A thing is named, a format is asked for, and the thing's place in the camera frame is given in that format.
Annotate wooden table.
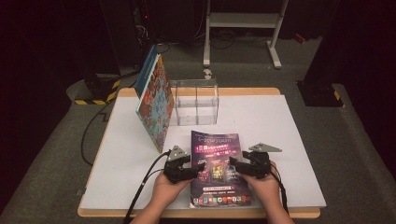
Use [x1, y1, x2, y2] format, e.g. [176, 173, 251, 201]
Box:
[77, 87, 321, 219]

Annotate dark equipment rack with wires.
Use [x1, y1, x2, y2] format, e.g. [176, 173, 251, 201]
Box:
[132, 0, 157, 68]

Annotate light blue picture book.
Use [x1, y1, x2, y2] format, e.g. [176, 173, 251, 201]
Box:
[134, 53, 176, 155]

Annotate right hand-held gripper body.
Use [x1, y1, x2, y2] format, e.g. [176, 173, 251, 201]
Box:
[246, 142, 283, 180]

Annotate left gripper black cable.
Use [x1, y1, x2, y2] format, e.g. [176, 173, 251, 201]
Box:
[122, 149, 173, 224]

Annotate clear acrylic book rack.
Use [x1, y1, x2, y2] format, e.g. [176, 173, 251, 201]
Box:
[169, 78, 220, 127]

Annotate black floor cable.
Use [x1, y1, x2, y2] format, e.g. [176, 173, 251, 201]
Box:
[80, 43, 172, 166]

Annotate white metal stand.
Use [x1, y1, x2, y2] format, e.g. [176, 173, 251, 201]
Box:
[203, 0, 290, 70]

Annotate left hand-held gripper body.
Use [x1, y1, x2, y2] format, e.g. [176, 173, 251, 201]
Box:
[163, 145, 195, 185]

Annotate person's left hand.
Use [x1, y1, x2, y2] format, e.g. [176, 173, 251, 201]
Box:
[150, 171, 194, 210]

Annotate white table mat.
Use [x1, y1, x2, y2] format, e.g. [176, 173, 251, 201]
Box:
[79, 94, 327, 211]

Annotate dark blue picture book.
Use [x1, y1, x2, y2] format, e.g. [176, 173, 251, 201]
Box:
[134, 44, 161, 98]

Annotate purple magazine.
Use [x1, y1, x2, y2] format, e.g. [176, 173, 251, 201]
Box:
[189, 130, 253, 209]

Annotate black yellow striped stand base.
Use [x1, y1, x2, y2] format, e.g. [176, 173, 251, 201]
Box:
[74, 73, 121, 105]

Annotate person's right hand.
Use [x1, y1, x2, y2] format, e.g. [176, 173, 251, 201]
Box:
[240, 161, 282, 208]

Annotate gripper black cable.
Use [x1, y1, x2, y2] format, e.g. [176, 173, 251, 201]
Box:
[122, 149, 173, 224]
[270, 163, 290, 217]

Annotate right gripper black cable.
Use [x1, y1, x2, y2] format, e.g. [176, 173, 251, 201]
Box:
[270, 163, 290, 217]

